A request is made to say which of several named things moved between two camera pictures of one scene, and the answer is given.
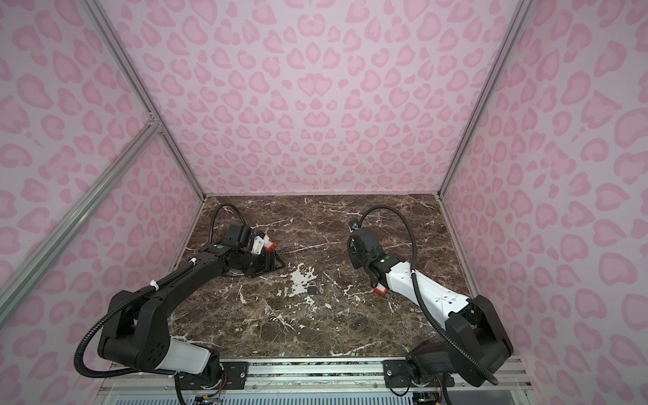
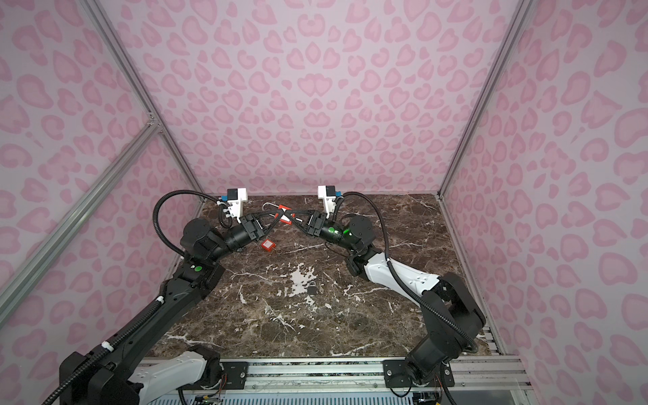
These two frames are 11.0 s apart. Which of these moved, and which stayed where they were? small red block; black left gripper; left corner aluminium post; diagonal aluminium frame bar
Moved: black left gripper
Stayed: left corner aluminium post; small red block; diagonal aluminium frame bar
